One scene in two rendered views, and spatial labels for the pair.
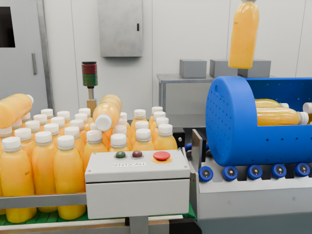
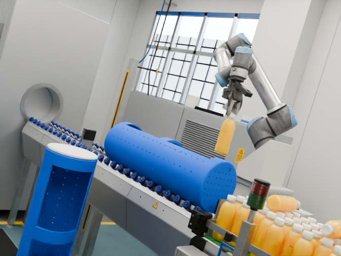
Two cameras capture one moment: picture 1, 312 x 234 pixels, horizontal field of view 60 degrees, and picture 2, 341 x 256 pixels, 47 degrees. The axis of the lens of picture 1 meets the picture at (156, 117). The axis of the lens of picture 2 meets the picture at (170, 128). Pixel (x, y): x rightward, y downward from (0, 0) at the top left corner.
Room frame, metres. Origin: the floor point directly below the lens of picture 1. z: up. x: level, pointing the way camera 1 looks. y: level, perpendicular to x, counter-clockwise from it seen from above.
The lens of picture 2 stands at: (2.33, 1.15, 1.44)
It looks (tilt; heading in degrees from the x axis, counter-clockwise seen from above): 4 degrees down; 231
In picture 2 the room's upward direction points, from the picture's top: 16 degrees clockwise
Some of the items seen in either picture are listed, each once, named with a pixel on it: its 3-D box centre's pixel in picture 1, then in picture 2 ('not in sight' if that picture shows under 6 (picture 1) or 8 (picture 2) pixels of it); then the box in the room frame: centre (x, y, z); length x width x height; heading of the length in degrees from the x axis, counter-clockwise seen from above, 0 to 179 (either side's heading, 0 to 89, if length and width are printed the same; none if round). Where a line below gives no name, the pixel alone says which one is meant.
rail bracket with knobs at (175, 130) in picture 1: (174, 142); (200, 222); (1.02, -0.08, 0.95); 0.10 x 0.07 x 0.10; 6
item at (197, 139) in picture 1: (198, 151); (222, 211); (0.82, -0.14, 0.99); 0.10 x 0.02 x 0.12; 6
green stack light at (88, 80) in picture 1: (90, 79); (256, 200); (1.14, 0.28, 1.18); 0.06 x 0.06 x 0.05
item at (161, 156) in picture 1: (161, 156); not in sight; (0.52, -0.01, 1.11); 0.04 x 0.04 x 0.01
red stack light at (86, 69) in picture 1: (89, 68); (260, 188); (1.14, 0.28, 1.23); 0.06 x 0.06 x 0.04
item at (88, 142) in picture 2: not in sight; (88, 139); (0.95, -1.46, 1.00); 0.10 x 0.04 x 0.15; 6
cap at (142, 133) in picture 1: (143, 135); not in sight; (0.68, 0.03, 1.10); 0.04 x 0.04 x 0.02
